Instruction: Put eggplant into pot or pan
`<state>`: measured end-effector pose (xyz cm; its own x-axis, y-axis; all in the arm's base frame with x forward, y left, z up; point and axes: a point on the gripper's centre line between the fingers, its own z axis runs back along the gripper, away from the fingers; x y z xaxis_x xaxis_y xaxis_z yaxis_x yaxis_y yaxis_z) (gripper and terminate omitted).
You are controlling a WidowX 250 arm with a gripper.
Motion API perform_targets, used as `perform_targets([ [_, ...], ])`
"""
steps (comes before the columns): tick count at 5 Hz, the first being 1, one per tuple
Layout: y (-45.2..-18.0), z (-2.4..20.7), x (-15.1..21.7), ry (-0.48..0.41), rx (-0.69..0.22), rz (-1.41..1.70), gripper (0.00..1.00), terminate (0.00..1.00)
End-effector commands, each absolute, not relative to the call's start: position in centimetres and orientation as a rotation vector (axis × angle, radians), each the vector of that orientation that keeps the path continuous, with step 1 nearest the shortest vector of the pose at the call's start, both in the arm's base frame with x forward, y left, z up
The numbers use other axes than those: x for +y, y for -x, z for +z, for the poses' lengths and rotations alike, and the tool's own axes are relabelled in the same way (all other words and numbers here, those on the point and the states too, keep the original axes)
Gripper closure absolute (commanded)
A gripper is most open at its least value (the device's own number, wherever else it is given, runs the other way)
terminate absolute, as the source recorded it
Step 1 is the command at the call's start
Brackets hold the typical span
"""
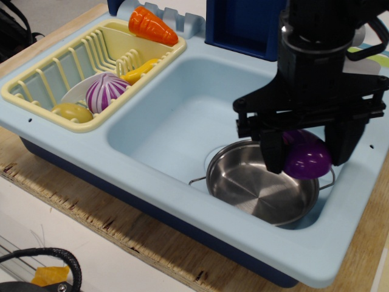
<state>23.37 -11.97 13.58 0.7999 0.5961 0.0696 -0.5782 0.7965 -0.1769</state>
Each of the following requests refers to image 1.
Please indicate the yellow toy banana pepper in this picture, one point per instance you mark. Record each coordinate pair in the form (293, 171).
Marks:
(135, 75)

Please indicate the white toy plate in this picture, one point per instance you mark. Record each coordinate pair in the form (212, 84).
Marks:
(78, 92)

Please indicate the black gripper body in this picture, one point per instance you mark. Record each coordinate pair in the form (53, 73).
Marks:
(310, 89)

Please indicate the green toy plate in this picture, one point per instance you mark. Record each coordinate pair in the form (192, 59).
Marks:
(382, 59)

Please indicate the dark blue plastic box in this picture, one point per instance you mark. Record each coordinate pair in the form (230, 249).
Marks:
(248, 27)

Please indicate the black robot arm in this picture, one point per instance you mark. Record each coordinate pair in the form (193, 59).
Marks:
(333, 24)

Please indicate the purple white toy onion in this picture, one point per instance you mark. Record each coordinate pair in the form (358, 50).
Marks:
(103, 90)

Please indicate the yellow tape piece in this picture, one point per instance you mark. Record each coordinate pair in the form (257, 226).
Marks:
(45, 276)

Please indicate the orange toy carrot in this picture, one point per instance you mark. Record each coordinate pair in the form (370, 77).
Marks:
(145, 24)

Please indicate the light blue toy sink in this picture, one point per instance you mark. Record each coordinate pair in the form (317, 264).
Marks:
(123, 116)

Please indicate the stainless steel pot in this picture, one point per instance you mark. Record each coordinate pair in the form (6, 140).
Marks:
(236, 174)

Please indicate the black metal base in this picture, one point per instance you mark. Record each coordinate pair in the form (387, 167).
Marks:
(30, 287)

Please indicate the black backpack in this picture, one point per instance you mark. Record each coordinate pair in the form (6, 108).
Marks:
(15, 37)

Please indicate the grey toy faucet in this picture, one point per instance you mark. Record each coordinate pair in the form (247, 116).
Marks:
(365, 66)

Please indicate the yellow toy potato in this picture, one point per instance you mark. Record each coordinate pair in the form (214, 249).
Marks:
(73, 112)

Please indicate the wooden board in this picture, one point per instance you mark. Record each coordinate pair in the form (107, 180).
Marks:
(158, 141)

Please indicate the purple toy eggplant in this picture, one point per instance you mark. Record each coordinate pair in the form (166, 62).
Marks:
(307, 156)

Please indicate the cream plastic dish rack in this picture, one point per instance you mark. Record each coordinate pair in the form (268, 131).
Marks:
(105, 47)

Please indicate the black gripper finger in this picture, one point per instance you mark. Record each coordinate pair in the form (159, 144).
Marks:
(341, 139)
(274, 150)

